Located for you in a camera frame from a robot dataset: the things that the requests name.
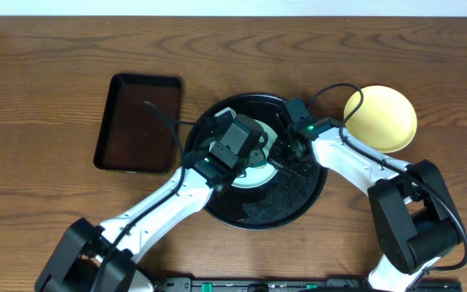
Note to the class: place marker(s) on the yellow plate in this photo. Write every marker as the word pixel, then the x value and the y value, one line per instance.
pixel 386 121

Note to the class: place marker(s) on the light blue plate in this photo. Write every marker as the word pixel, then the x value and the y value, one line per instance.
pixel 271 140

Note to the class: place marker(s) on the dark rectangular tray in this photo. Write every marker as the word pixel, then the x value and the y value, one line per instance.
pixel 132 138

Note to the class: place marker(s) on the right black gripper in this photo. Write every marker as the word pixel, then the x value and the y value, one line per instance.
pixel 282 167

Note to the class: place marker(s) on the green yellow sponge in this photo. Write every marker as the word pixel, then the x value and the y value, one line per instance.
pixel 260 164

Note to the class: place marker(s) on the round black serving tray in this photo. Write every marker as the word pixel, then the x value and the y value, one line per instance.
pixel 283 199

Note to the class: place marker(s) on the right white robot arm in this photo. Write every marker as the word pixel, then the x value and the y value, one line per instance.
pixel 415 219

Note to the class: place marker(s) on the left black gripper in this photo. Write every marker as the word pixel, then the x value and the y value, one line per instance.
pixel 255 152

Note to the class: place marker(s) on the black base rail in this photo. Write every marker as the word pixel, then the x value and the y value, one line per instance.
pixel 186 284

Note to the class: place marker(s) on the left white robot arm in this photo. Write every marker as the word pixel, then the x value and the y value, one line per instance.
pixel 104 257

